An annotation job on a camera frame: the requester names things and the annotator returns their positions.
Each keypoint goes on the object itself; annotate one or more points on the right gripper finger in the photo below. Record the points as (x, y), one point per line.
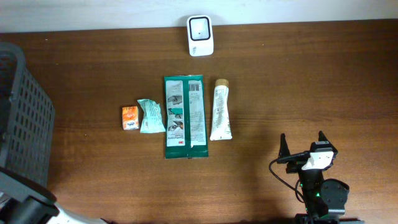
(321, 137)
(284, 149)

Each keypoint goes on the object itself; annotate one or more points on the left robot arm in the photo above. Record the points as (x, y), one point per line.
(30, 203)

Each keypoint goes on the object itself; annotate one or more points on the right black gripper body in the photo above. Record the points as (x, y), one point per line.
(294, 167)

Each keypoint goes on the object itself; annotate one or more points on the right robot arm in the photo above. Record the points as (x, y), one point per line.
(324, 199)

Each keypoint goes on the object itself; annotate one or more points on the green 3M package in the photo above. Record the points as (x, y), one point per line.
(186, 132)

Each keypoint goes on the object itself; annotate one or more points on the small orange box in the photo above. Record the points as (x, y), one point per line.
(130, 118)

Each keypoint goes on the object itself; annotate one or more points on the mint green packet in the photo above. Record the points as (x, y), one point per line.
(152, 119)

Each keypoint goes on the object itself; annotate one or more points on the white tube with gold cap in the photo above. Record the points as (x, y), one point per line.
(220, 128)

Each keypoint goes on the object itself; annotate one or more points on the grey plastic mesh basket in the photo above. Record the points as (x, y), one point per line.
(27, 118)

